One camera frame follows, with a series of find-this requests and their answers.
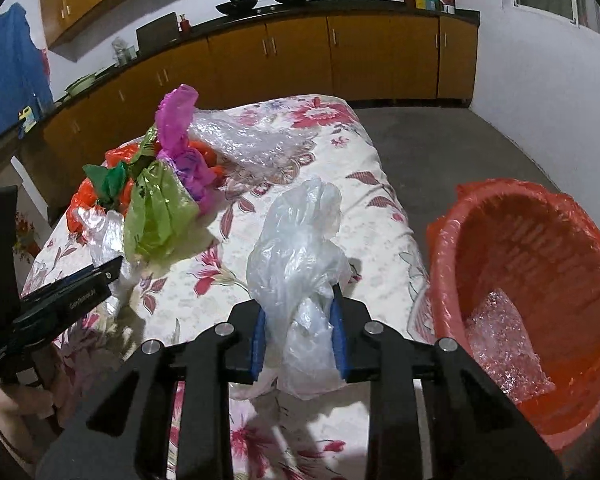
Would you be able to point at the dark cutting board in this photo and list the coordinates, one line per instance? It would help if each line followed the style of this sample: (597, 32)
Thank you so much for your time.
(157, 34)

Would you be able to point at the wooden lower cabinets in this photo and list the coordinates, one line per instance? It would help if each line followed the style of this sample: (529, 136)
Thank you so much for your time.
(358, 56)

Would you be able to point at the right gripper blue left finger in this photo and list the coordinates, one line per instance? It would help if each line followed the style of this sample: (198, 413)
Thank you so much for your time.
(258, 345)

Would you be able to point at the person left hand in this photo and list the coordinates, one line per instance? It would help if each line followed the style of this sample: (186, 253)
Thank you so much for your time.
(16, 403)

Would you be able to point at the floral tablecloth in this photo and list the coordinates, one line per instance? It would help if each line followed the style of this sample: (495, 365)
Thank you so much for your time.
(274, 436)

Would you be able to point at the flower wall sticker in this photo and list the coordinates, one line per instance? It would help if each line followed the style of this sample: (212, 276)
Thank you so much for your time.
(26, 246)

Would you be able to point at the orange red plastic bag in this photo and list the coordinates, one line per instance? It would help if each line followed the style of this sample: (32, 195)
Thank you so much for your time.
(105, 187)

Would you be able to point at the red bottle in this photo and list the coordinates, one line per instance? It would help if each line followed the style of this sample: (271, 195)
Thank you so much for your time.
(184, 25)

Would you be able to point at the glass jars on counter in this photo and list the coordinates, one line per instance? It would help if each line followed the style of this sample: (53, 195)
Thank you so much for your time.
(124, 53)

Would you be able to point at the yellow detergent bottle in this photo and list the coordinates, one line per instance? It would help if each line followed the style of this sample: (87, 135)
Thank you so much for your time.
(27, 117)

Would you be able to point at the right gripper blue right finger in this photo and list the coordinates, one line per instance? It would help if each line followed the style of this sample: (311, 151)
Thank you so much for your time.
(339, 336)

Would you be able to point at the light green plastic bag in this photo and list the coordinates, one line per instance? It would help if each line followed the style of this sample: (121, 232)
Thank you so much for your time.
(160, 214)

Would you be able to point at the clear bubble wrap sheet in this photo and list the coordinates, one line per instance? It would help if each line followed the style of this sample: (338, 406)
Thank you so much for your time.
(261, 146)

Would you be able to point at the dark green plastic bag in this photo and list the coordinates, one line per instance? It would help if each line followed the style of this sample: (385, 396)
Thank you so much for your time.
(149, 146)

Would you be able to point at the white plastic bag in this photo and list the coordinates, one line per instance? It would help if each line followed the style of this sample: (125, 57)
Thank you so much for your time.
(291, 272)

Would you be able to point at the red plastic trash basket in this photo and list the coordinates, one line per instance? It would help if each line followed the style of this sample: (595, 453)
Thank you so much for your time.
(543, 250)

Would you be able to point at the blue hanging cloth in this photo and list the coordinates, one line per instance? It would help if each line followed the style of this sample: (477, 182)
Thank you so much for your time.
(24, 80)

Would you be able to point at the black wok left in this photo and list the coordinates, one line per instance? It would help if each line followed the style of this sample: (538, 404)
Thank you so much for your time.
(236, 7)

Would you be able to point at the green basin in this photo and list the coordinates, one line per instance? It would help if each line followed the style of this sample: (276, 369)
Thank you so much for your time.
(80, 84)

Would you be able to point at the magenta plastic bag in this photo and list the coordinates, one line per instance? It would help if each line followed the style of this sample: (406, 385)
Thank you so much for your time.
(172, 119)

